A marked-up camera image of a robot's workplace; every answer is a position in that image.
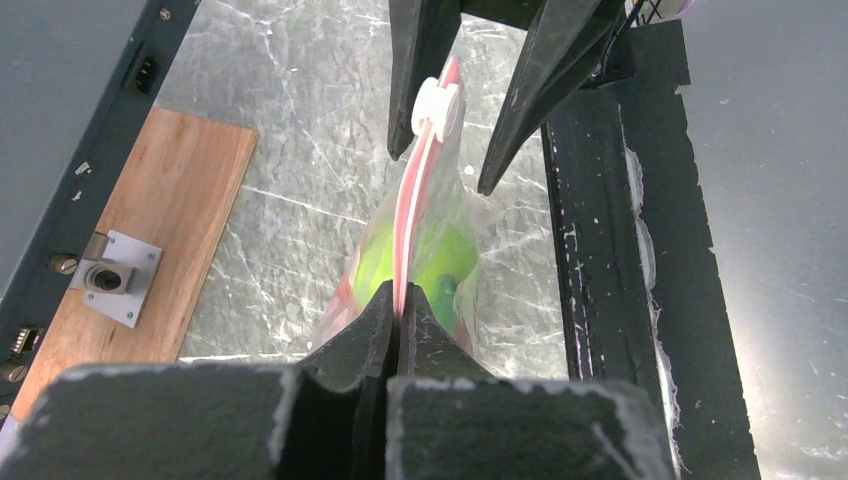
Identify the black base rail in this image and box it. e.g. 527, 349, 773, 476
541, 20, 760, 479

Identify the grey metal bracket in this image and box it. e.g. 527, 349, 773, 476
69, 230, 162, 328

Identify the green lime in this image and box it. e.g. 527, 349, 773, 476
351, 222, 479, 334

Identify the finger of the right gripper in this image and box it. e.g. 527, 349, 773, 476
477, 0, 625, 195
387, 0, 461, 160

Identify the wooden board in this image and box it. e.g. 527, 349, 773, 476
1, 107, 258, 421

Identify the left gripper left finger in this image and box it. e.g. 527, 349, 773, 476
1, 282, 394, 479

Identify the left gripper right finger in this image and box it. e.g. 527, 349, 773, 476
385, 285, 676, 479

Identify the clear zip top bag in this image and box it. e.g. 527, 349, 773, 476
311, 56, 480, 354

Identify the dark grey rack box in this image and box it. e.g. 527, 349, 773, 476
1, 0, 198, 417

